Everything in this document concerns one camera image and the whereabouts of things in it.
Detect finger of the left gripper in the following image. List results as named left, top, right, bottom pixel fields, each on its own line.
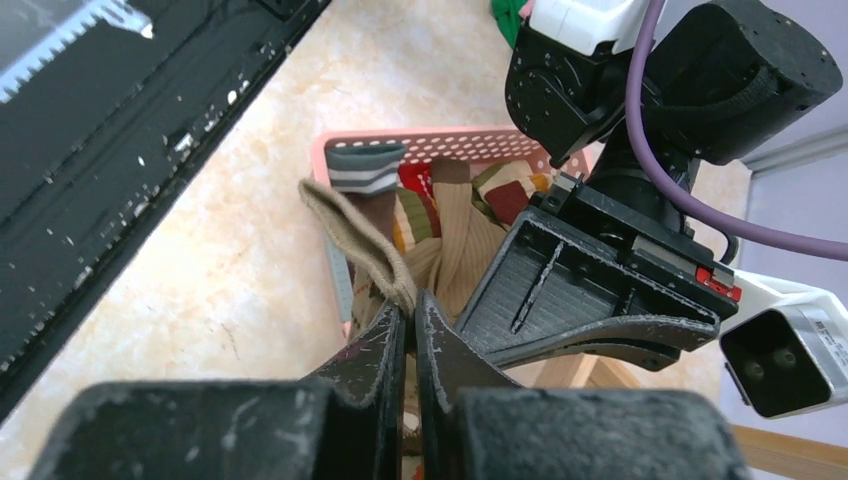
left=483, top=331, right=683, bottom=371
left=456, top=207, right=720, bottom=354

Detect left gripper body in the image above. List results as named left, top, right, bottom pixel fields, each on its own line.
left=529, top=174, right=741, bottom=322

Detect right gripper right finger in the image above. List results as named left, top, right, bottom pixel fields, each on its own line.
left=413, top=289, right=750, bottom=480

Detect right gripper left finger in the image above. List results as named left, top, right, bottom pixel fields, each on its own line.
left=31, top=305, right=406, bottom=479

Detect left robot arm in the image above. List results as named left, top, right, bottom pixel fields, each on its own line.
left=456, top=1, right=843, bottom=371

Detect striped socks in basket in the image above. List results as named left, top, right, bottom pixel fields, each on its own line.
left=326, top=144, right=553, bottom=320

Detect pink plastic basket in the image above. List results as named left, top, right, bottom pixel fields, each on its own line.
left=310, top=126, right=602, bottom=329

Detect wooden rack stand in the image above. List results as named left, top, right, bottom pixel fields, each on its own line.
left=533, top=355, right=847, bottom=479

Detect green cloth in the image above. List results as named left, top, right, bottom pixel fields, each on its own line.
left=489, top=0, right=534, bottom=48

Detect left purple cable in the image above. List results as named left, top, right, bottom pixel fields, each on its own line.
left=624, top=0, right=848, bottom=263

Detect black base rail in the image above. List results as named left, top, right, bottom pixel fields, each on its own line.
left=1, top=1, right=326, bottom=415

